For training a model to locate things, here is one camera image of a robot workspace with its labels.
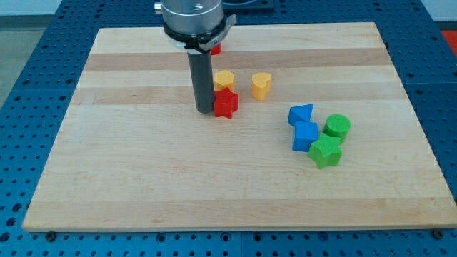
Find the green star block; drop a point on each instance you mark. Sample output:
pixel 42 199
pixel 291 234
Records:
pixel 325 151

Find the yellow heart block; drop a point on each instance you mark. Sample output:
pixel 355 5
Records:
pixel 261 85

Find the green cylinder block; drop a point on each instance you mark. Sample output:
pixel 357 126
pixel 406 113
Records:
pixel 338 126

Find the red star block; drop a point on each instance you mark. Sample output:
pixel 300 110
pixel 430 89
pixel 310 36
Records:
pixel 226 103

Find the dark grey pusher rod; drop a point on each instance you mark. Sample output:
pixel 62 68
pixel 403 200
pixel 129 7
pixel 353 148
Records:
pixel 202 81

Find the blue triangle block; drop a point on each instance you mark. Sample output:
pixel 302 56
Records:
pixel 300 113

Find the wooden board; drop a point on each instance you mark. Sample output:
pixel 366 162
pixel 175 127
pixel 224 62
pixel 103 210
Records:
pixel 134 154

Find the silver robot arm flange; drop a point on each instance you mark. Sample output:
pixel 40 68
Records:
pixel 195 26

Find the small red block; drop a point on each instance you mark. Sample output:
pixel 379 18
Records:
pixel 216 50

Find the yellow hexagon block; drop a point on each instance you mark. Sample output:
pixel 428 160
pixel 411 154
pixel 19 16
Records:
pixel 224 79

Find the blue cube block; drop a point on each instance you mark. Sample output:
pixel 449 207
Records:
pixel 305 133

